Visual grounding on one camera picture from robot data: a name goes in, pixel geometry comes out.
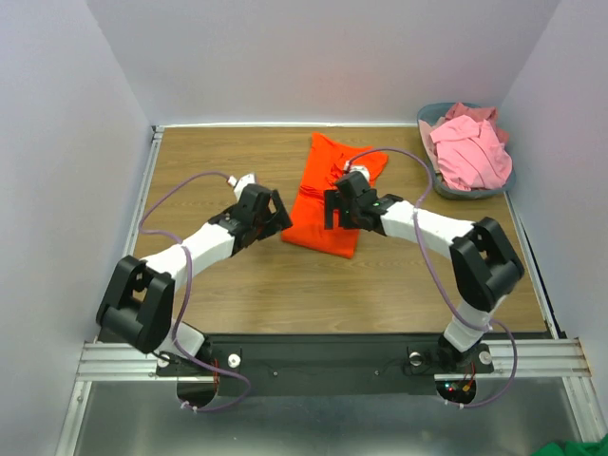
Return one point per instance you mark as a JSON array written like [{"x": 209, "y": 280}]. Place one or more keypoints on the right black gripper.
[{"x": 339, "y": 209}]

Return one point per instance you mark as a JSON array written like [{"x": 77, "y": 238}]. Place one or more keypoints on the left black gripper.
[{"x": 275, "y": 221}]

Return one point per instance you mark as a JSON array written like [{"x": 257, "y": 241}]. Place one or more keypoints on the orange t shirt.
[{"x": 324, "y": 166}]

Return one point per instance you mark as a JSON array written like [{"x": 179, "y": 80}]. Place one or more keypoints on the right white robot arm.
[{"x": 484, "y": 263}]

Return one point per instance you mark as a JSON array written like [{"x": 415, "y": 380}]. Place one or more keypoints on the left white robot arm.
[{"x": 138, "y": 301}]

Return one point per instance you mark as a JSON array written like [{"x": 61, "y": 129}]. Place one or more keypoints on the teal laundry basket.
[{"x": 431, "y": 114}]

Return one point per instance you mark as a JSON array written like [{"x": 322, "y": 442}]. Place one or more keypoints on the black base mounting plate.
[{"x": 336, "y": 364}]

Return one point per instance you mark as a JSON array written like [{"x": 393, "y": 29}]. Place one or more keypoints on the dusty pink t shirt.
[{"x": 478, "y": 114}]

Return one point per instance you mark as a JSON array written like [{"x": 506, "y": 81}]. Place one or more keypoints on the green cloth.
[{"x": 573, "y": 449}]

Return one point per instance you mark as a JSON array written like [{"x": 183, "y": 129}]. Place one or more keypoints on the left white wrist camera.
[{"x": 239, "y": 184}]

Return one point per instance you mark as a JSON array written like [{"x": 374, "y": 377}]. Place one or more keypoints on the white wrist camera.
[
  {"x": 239, "y": 184},
  {"x": 363, "y": 170}
]

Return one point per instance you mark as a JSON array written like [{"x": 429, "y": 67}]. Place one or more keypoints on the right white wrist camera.
[{"x": 363, "y": 170}]

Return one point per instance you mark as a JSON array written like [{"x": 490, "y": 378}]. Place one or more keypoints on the right aluminium side rail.
[{"x": 534, "y": 272}]

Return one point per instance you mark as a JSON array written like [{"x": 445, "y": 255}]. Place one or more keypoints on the aluminium frame rail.
[{"x": 117, "y": 362}]

